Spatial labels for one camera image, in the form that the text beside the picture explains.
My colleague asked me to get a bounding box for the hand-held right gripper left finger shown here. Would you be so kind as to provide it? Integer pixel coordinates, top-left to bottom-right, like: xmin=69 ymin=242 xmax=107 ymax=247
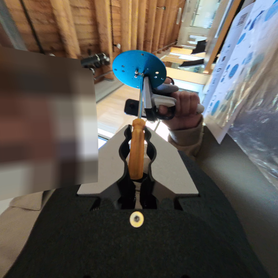
xmin=77 ymin=126 xmax=136 ymax=209

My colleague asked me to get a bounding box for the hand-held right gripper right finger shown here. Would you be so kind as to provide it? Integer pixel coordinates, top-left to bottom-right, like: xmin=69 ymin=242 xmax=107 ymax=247
xmin=140 ymin=127 xmax=199 ymax=209

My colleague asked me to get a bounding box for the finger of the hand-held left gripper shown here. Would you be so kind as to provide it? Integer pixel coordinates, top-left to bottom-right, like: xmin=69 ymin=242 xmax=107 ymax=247
xmin=153 ymin=84 xmax=179 ymax=95
xmin=143 ymin=76 xmax=177 ymax=109

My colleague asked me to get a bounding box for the yellow-handled screwdriver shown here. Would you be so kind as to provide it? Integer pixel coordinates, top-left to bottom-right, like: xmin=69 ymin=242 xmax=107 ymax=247
xmin=128 ymin=74 xmax=145 ymax=180

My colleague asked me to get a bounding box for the blue round metal disc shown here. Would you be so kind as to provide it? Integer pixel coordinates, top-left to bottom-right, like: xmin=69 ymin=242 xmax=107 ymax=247
xmin=112 ymin=50 xmax=167 ymax=89

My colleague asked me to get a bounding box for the person's left forearm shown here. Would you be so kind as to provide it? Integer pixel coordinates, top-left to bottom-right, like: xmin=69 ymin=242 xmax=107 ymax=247
xmin=168 ymin=116 xmax=205 ymax=157

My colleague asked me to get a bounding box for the wood-edged office desk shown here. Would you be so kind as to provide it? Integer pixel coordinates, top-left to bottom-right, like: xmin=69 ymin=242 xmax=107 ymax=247
xmin=204 ymin=0 xmax=242 ymax=75

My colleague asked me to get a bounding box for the person's left hand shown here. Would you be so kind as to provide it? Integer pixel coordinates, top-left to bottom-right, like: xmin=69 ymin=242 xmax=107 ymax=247
xmin=162 ymin=77 xmax=203 ymax=131

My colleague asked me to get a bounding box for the beige roller blind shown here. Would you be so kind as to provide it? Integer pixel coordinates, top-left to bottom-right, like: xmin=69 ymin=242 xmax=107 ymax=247
xmin=97 ymin=84 xmax=140 ymax=132

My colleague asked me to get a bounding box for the black ceiling pipe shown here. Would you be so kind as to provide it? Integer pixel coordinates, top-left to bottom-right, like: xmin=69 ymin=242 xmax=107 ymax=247
xmin=80 ymin=53 xmax=110 ymax=68

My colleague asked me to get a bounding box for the white assembly instruction sheet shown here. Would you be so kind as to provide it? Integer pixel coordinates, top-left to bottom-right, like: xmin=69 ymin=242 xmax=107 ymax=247
xmin=203 ymin=0 xmax=278 ymax=144

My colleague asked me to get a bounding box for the clear plastic bag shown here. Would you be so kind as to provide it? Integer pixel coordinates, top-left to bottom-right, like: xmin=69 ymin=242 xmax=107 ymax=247
xmin=227 ymin=41 xmax=278 ymax=185

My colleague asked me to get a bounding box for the person's beige jacket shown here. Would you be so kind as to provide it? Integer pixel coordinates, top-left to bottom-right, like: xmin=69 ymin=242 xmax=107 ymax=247
xmin=0 ymin=191 xmax=51 ymax=274

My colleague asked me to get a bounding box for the grey metal ceiling duct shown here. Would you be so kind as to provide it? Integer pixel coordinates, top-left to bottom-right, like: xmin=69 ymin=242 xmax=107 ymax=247
xmin=0 ymin=0 xmax=26 ymax=50

